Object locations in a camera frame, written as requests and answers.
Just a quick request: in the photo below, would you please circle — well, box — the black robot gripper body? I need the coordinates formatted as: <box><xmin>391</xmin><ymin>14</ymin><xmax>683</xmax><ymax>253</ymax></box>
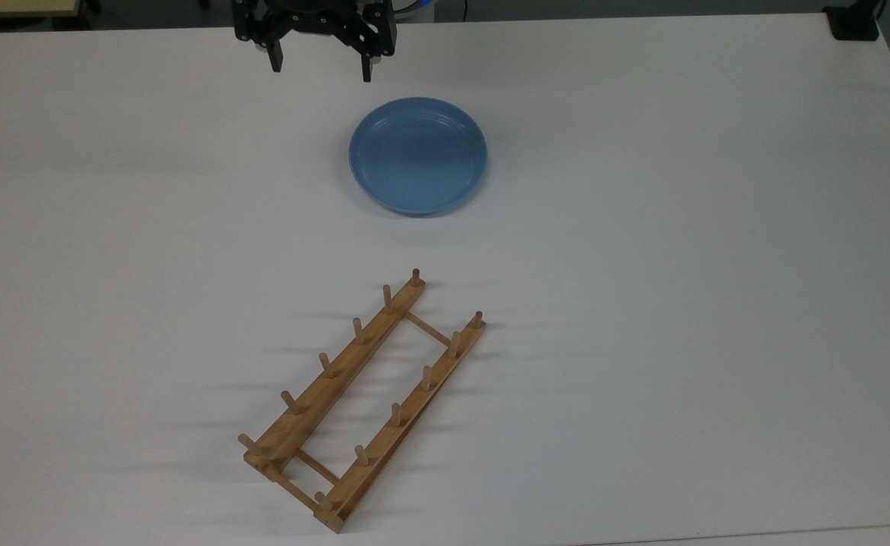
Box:
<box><xmin>232</xmin><ymin>0</ymin><xmax>400</xmax><ymax>60</ymax></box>

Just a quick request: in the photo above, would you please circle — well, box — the light wooden desk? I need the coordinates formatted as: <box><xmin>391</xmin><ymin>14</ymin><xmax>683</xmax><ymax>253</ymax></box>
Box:
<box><xmin>0</xmin><ymin>0</ymin><xmax>86</xmax><ymax>20</ymax></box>

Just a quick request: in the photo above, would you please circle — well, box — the black clamp mounted pole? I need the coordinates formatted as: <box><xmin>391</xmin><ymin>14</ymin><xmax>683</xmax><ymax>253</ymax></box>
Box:
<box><xmin>822</xmin><ymin>0</ymin><xmax>887</xmax><ymax>42</ymax></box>

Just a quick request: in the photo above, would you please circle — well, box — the wooden plate rack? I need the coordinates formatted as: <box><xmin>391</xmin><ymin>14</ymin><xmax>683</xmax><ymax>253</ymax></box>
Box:
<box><xmin>237</xmin><ymin>268</ymin><xmax>487</xmax><ymax>534</ymax></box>

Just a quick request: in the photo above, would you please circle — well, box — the blue round plate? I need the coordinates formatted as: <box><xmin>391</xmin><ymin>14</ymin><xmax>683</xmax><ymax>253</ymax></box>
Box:
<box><xmin>348</xmin><ymin>96</ymin><xmax>489</xmax><ymax>218</ymax></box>

